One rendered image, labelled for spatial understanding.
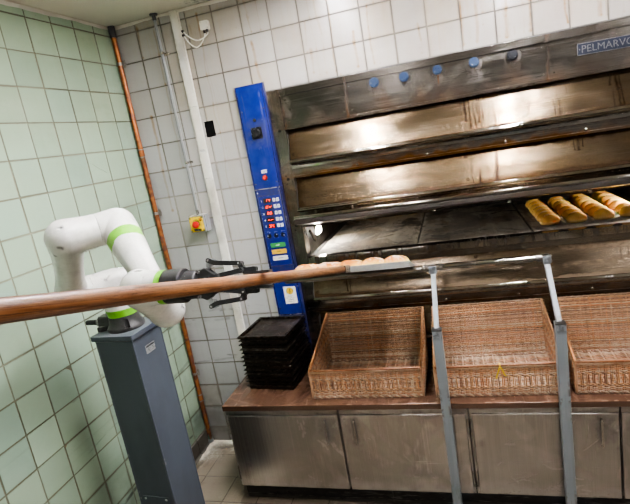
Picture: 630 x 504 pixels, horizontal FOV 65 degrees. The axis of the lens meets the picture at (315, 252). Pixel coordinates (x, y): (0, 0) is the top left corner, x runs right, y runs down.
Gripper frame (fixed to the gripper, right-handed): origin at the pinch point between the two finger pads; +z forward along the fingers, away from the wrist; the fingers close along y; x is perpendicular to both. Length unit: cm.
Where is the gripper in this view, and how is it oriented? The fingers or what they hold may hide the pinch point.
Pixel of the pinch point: (258, 279)
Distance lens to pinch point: 126.1
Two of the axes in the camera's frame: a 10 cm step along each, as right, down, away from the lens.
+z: 9.6, -0.9, -2.8
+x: -2.8, 0.0, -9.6
